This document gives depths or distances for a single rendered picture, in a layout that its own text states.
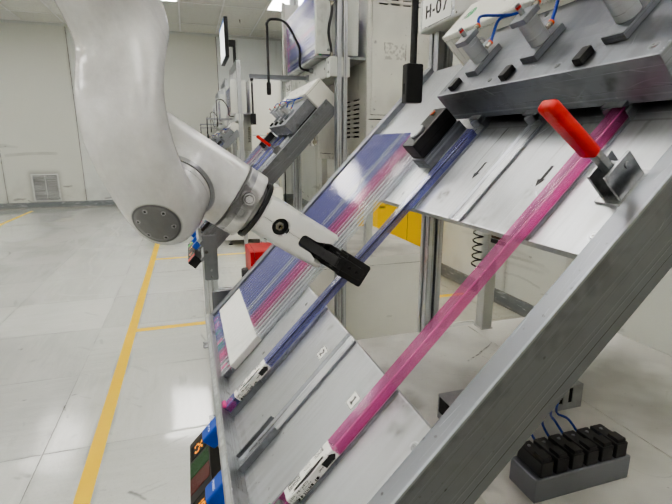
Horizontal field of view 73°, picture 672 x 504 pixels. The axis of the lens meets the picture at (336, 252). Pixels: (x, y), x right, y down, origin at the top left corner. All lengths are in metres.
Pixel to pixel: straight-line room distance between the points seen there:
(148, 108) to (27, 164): 8.99
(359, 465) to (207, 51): 8.95
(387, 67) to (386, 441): 1.61
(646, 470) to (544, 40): 0.60
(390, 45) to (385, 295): 0.99
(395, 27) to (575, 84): 1.43
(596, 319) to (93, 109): 0.45
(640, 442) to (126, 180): 0.81
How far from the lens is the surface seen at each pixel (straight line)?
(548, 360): 0.38
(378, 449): 0.42
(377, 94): 1.85
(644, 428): 0.95
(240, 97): 4.96
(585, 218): 0.44
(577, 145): 0.40
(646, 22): 0.52
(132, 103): 0.45
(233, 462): 0.57
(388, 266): 1.93
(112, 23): 0.48
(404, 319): 2.04
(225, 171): 0.53
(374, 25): 1.88
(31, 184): 9.44
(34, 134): 9.37
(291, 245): 0.54
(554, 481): 0.72
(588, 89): 0.52
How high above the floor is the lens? 1.07
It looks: 13 degrees down
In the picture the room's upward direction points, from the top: straight up
